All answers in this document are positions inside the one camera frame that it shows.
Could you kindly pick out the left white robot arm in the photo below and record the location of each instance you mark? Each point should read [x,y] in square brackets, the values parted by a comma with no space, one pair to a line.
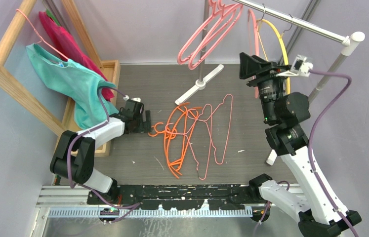
[75,152]

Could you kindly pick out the pink hanger on wooden rack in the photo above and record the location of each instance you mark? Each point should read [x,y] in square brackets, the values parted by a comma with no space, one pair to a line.
[39,36]

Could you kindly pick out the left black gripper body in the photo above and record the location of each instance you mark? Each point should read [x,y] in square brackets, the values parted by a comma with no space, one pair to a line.
[138,126]

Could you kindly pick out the yellow wire hanger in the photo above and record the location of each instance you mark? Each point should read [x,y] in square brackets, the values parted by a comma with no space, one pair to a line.
[283,50]

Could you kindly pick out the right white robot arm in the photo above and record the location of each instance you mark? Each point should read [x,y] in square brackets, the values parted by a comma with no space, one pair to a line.
[320,213]

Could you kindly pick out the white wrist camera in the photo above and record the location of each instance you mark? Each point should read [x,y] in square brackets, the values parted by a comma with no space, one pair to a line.
[136,99]
[301,67]

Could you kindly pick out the thick pink plastic hanger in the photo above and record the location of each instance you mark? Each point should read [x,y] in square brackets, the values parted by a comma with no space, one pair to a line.
[204,36]

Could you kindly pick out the metal clothes rail stand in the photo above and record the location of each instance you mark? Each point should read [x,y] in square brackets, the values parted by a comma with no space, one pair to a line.
[213,8]

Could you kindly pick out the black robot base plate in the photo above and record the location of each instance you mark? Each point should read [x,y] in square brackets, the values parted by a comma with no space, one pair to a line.
[186,200]

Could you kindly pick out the teal mesh shirt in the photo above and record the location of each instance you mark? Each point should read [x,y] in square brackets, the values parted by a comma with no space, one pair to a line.
[75,81]

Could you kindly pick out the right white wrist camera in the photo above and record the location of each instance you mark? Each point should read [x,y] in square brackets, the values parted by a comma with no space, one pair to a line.
[301,67]

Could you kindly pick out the orange wire hanger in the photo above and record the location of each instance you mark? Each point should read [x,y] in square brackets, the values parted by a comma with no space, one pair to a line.
[182,129]
[168,130]

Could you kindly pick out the wooden clothes rack frame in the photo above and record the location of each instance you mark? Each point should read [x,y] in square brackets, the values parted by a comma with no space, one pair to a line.
[110,68]

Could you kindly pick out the magenta shirt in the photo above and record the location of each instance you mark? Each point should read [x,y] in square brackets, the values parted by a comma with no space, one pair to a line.
[65,43]

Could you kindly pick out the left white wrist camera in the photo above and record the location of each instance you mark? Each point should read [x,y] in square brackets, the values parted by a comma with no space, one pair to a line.
[136,99]

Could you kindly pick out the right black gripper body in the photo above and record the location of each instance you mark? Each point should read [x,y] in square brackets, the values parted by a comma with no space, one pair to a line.
[268,88]

